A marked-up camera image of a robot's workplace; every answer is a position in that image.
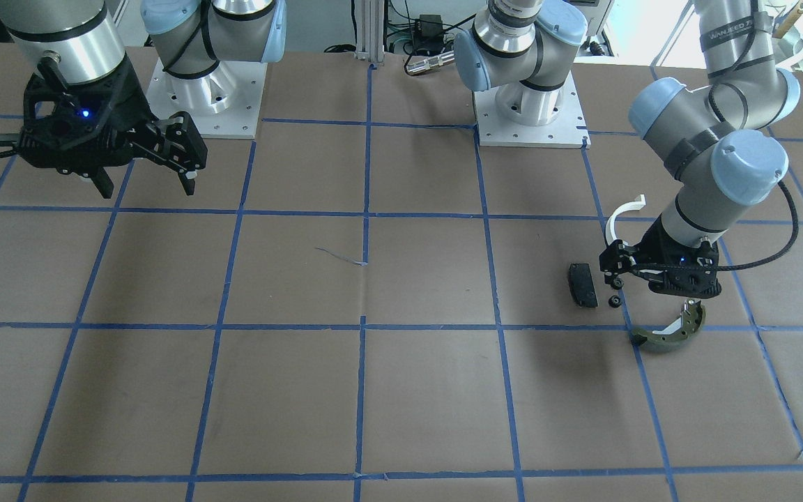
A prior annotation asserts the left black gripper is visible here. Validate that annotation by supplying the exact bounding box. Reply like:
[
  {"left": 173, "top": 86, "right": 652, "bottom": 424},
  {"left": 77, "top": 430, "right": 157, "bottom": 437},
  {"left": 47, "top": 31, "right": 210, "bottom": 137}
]
[{"left": 599, "top": 233, "right": 664, "bottom": 290}]

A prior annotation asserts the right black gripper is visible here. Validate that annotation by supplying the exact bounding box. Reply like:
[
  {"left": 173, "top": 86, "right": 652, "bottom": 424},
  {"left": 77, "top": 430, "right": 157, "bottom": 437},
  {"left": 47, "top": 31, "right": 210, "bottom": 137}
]
[{"left": 89, "top": 110, "right": 208, "bottom": 199}]

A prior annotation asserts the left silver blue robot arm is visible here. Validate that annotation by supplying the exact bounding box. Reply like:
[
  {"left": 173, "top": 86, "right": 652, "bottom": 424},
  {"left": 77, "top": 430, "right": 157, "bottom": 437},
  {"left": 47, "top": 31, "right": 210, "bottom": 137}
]
[{"left": 453, "top": 1, "right": 800, "bottom": 299}]

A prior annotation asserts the black brake pad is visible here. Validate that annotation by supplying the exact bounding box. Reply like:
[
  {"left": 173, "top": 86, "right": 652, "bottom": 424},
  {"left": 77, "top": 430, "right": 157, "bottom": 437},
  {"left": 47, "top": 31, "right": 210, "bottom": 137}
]
[{"left": 567, "top": 263, "right": 598, "bottom": 308}]

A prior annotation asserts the olive green brake shoe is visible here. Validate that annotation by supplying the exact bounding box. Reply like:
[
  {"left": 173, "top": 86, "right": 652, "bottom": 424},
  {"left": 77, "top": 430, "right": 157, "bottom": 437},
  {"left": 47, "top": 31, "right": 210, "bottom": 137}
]
[{"left": 629, "top": 298, "right": 705, "bottom": 353}]

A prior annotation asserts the black power adapter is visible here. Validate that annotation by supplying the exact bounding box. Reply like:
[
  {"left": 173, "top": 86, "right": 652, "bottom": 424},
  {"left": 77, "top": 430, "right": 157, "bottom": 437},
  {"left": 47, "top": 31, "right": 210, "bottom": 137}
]
[{"left": 412, "top": 14, "right": 444, "bottom": 55}]

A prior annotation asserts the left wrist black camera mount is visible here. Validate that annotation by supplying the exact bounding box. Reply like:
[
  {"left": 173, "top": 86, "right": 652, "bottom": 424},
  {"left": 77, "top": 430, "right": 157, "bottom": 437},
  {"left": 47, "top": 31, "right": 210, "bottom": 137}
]
[{"left": 636, "top": 220, "right": 722, "bottom": 299}]

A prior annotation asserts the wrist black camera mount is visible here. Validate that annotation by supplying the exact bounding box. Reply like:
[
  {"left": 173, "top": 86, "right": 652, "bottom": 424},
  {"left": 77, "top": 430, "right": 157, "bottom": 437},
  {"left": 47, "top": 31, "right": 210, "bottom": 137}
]
[
  {"left": 0, "top": 52, "right": 154, "bottom": 180},
  {"left": 636, "top": 220, "right": 722, "bottom": 299}
]

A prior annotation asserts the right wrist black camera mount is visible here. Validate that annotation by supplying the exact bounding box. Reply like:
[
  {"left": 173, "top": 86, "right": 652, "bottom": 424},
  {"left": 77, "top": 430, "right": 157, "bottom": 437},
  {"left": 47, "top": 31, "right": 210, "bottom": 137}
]
[{"left": 0, "top": 52, "right": 154, "bottom": 180}]

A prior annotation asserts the white curved plastic bracket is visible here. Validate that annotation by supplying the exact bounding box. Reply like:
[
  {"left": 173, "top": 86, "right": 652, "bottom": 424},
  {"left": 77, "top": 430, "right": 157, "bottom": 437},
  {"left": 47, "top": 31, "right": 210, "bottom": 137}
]
[{"left": 604, "top": 195, "right": 648, "bottom": 246}]

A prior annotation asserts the aluminium frame post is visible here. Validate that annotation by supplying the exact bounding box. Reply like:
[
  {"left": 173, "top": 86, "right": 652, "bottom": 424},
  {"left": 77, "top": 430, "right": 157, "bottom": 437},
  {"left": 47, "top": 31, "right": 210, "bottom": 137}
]
[{"left": 353, "top": 1, "right": 386, "bottom": 67}]

